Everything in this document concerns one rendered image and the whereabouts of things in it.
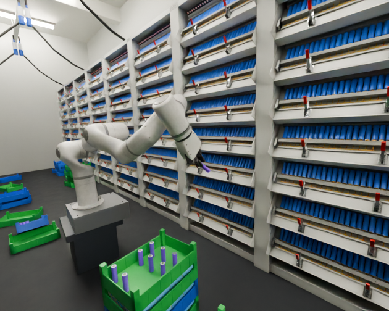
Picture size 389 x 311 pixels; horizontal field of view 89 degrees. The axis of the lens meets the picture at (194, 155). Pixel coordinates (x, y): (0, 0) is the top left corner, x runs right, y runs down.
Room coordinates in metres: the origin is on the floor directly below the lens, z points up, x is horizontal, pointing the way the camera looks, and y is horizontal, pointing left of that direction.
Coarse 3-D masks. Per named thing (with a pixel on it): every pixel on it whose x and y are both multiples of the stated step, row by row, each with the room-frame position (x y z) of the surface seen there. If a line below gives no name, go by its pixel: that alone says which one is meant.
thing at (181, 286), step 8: (192, 272) 0.71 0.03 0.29; (184, 280) 0.67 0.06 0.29; (192, 280) 0.71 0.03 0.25; (104, 288) 0.62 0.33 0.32; (176, 288) 0.64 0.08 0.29; (184, 288) 0.67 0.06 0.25; (104, 296) 0.62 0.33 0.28; (168, 296) 0.61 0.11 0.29; (176, 296) 0.64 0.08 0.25; (104, 304) 0.62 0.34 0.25; (112, 304) 0.59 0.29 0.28; (160, 304) 0.58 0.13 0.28; (168, 304) 0.61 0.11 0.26
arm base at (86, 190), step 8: (80, 184) 1.19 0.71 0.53; (88, 184) 1.21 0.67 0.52; (80, 192) 1.19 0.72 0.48; (88, 192) 1.21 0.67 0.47; (96, 192) 1.26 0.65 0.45; (80, 200) 1.19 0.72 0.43; (88, 200) 1.20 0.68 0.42; (96, 200) 1.24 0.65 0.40; (72, 208) 1.18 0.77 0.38; (80, 208) 1.16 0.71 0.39; (88, 208) 1.17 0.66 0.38
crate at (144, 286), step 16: (160, 240) 0.85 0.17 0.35; (176, 240) 0.81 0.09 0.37; (128, 256) 0.72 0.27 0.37; (144, 256) 0.77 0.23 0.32; (160, 256) 0.77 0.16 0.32; (192, 256) 0.72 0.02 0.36; (128, 272) 0.68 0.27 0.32; (144, 272) 0.68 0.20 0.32; (160, 272) 0.68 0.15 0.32; (176, 272) 0.64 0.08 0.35; (112, 288) 0.58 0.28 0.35; (144, 288) 0.60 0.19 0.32; (160, 288) 0.58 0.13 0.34; (128, 304) 0.52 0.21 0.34; (144, 304) 0.53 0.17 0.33
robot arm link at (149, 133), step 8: (176, 96) 0.78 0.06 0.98; (184, 104) 0.77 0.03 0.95; (152, 120) 0.82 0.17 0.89; (160, 120) 0.84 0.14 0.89; (144, 128) 0.80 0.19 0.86; (152, 128) 0.81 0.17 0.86; (160, 128) 0.83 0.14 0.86; (136, 136) 0.81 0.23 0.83; (144, 136) 0.79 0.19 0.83; (152, 136) 0.80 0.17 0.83; (160, 136) 0.84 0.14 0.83; (128, 144) 0.85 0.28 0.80; (136, 144) 0.82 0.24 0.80; (144, 144) 0.81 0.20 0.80; (152, 144) 0.82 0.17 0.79; (136, 152) 0.85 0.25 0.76
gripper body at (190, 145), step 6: (192, 132) 0.80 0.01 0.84; (186, 138) 0.76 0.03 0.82; (192, 138) 0.79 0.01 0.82; (198, 138) 0.83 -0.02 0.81; (180, 144) 0.76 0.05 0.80; (186, 144) 0.77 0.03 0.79; (192, 144) 0.79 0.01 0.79; (198, 144) 0.83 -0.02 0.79; (180, 150) 0.78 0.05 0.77; (186, 150) 0.77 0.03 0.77; (192, 150) 0.79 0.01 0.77; (198, 150) 0.83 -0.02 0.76; (192, 156) 0.79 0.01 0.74
